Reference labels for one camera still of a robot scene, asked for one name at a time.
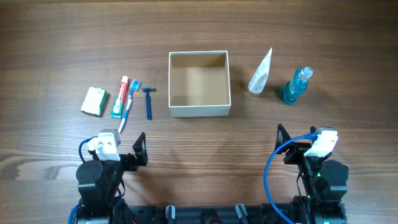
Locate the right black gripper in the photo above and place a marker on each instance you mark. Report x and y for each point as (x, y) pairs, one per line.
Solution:
(296, 150)

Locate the blue white toothbrush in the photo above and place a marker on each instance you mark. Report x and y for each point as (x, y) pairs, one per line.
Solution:
(135, 84)

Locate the red green toothpaste tube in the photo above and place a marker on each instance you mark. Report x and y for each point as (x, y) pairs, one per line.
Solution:
(118, 104)

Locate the white cardboard box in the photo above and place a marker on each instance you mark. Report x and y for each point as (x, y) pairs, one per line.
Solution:
(199, 84)

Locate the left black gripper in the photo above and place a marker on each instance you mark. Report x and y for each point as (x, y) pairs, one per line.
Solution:
(132, 164)

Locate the blue disposable razor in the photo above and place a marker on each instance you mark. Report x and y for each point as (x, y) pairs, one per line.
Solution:
(147, 91)

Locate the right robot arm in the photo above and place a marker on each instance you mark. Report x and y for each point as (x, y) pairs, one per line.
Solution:
(324, 180)

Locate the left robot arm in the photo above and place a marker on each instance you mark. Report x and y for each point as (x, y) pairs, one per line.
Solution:
(100, 179)

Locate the green white soap packet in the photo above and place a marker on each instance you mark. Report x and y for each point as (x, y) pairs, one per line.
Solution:
(94, 101)

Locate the white lotion tube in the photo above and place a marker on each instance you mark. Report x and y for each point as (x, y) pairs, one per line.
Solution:
(259, 79)

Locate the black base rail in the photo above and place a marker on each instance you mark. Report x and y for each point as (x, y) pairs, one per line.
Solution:
(260, 214)

